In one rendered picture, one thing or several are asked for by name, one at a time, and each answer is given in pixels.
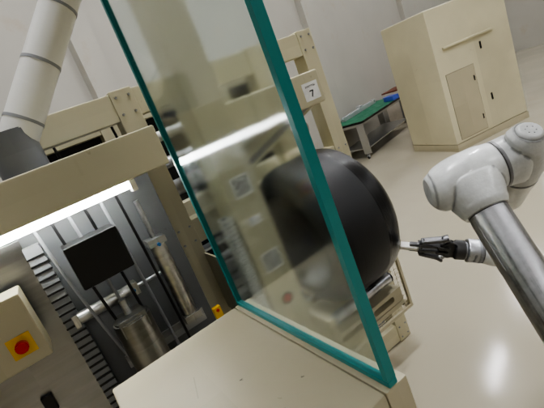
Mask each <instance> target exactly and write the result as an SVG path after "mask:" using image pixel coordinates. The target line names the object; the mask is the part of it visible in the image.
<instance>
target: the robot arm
mask: <svg viewBox="0 0 544 408"><path fill-rule="evenodd" d="M543 172H544V130H543V128H542V127H541V126H540V125H538V124H536V123H533V122H522V123H519V124H516V125H515V126H513V127H512V128H511V129H509V130H508V131H507V132H506V134H505V135H501V136H499V137H498V138H495V139H493V140H491V141H489V142H486V143H483V144H481V145H478V146H474V147H470V148H468V149H465V150H463V151H460V152H458V153H456V154H454V155H451V156H449V157H448V158H446V159H444V160H442V161H440V162H439V163H438V164H437V165H436V166H434V167H433V168H432V169H431V170H430V171H429V173H428V174H427V175H426V176H425V177H424V178H423V189H424V193H425V195H426V198H427V200H428V201H429V203H430V204H431V205H432V206H433V207H435V208H436V209H437V210H441V211H452V212H453V213H454V214H455V215H457V216H458V217H459V218H460V219H462V220H464V221H465V222H467V223H471V226H472V227H473V229H474V230H475V232H476V234H477V235H478V238H479V239H466V240H450V239H449V237H448V235H444V236H435V237H426V238H421V240H418V242H414V241H410V242H402V241H401V245H400V249H405V250H409V251H415V252H418V254H419V256H421V257H427V258H431V259H434V260H437V261H439V262H442V261H443V259H445V258H449V257H451V258H453V259H455V260H465V262H472V263H478V264H480V263H482V264H485V265H488V266H496V267H497V269H498V271H499V272H500V273H501V275H502V276H503V277H504V280H505V281H506V283H507V284H508V286H509V288H510V289H511V291H512V293H513V295H514V296H515V297H516V299H517V301H518V303H519V304H520V306H521V307H522V309H523V311H524V312H525V315H526V316H527V317H528V319H529V321H530V323H531V324H532V326H533V327H534V329H535V330H536V332H537V334H538V336H539V338H540V339H541V340H542V342H543V344H544V256H543V255H542V253H541V251H540V250H539V249H538V247H537V245H536V244H535V243H534V242H533V240H532V238H531V237H530V235H529V233H528V232H527V231H526V230H525V228H524V226H523V225H522V223H521V221H520V220H519V219H518V218H517V216H516V214H515V213H514V211H513V210H515V209H517V208H518V207H519V206H521V204H522V203H523V202H524V201H525V199H526V198H527V196H528V195H529V193H530V191H531V190H532V188H533V187H534V186H535V185H536V184H537V182H538V180H539V178H540V176H541V175H542V173H543Z"/></svg>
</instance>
